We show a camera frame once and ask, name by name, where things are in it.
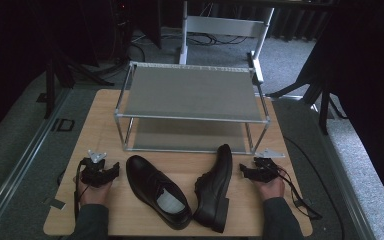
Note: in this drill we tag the black floor tape marks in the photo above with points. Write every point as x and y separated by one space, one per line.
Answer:
63 125

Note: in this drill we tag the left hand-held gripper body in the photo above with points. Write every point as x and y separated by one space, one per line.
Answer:
93 173

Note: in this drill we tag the person's right hand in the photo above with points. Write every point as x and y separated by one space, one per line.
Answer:
272 190

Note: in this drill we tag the grey tape piece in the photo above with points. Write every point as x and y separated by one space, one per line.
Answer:
55 203

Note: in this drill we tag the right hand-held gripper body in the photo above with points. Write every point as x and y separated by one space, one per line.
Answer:
266 170

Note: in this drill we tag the person's left hand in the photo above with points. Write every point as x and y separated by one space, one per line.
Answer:
95 195

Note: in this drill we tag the aluminium floor rail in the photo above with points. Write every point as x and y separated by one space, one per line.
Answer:
346 186
23 160

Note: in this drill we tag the black leather shoe white insole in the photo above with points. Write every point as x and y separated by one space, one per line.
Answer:
148 186

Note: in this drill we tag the black tripod stand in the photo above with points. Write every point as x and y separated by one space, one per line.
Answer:
323 100
51 83

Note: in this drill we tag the metal shoe rack grey shelves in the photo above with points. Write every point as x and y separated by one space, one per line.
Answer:
190 91

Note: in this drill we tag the dark equipment tower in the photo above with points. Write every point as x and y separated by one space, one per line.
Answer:
121 30

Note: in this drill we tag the white metal stand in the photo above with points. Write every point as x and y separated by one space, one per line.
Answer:
223 26

